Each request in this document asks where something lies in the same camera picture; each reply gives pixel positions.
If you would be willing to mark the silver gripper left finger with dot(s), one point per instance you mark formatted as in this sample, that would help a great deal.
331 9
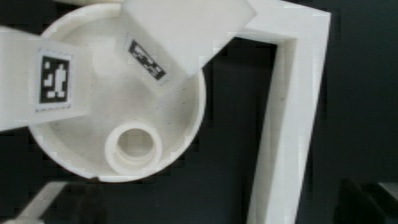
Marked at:
66 204

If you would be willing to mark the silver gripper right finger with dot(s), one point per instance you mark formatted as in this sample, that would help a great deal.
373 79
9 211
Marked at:
366 203

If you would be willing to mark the white round stool seat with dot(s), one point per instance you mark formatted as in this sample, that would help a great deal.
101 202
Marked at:
121 142

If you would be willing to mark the white stool leg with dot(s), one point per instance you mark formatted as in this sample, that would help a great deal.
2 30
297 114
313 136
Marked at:
45 79
173 33

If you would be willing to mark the white U-shaped fence frame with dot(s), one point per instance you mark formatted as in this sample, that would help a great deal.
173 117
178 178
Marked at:
292 26

